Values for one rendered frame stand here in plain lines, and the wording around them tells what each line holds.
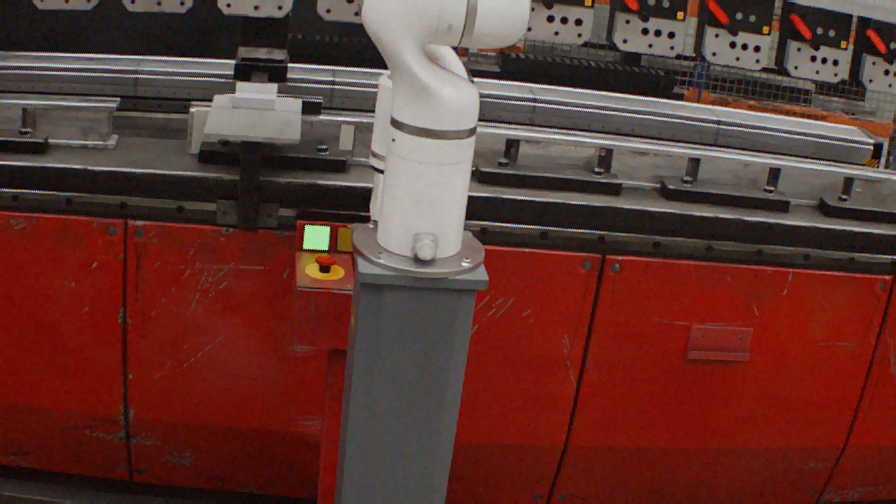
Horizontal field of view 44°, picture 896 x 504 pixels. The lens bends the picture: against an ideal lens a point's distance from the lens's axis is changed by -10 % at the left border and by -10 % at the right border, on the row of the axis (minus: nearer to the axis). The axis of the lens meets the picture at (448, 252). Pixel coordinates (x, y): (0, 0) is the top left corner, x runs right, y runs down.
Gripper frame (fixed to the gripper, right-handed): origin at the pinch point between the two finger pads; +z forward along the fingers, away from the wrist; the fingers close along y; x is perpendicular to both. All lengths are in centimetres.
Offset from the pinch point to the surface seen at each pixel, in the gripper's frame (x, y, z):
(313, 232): -12.1, -9.9, 3.4
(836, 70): 98, -35, -33
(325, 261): -10.0, 0.1, 3.9
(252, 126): -25.1, -17.1, -14.0
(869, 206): 113, -30, -3
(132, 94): -54, -61, -3
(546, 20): 31, -36, -34
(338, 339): -6.8, 6.5, 16.0
